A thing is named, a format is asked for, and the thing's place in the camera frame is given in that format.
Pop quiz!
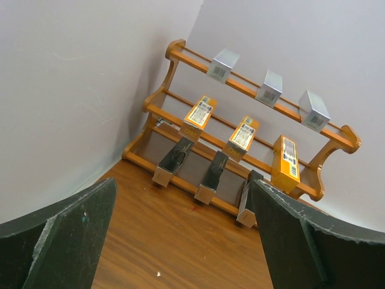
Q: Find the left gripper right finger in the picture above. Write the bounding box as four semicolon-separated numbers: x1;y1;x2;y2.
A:
250;180;384;288

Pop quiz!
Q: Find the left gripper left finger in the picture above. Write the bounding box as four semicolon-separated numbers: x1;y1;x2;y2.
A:
1;178;117;288

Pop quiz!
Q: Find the black toothpaste box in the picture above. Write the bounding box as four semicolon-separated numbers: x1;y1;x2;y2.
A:
152;137;194;187
236;170;263;228
194;151;229;205

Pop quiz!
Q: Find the silver gold R&O toothpaste box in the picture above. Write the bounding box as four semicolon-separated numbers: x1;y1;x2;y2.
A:
271;135;300;194

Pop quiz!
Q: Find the orange toothpaste box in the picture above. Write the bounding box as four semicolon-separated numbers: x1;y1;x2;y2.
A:
222;116;259;163

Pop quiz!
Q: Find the yellow toothpaste box with barcode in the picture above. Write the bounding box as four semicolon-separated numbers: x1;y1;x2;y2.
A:
179;95;217;143

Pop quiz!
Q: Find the orange wooden three-tier shelf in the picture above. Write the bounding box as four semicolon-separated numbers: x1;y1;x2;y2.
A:
122;39;362;217

